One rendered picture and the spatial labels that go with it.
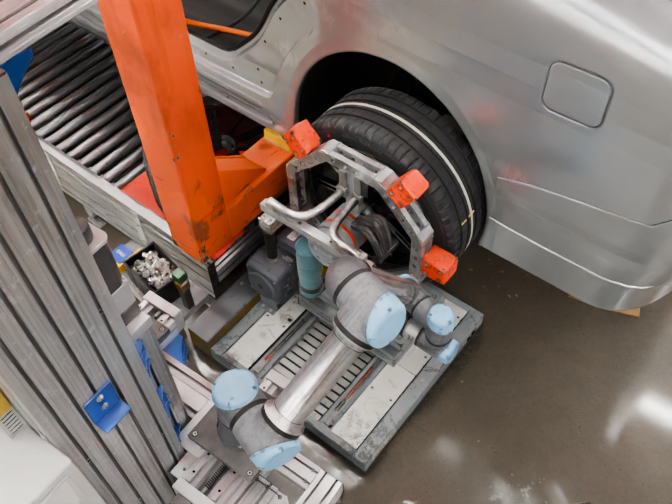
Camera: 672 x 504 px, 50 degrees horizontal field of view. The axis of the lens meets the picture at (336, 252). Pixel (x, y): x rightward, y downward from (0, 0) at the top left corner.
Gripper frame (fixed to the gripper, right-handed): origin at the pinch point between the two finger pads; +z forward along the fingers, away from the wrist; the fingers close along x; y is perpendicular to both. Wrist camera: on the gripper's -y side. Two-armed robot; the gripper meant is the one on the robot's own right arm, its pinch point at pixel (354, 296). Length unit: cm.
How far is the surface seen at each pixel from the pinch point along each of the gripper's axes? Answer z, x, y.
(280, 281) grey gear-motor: 45, -13, -44
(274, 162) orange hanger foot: 68, -39, -15
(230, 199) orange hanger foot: 68, -15, -14
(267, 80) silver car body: 77, -49, 14
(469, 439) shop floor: -41, -19, -83
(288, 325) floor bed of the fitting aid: 44, -13, -75
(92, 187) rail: 148, -4, -49
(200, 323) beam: 72, 11, -70
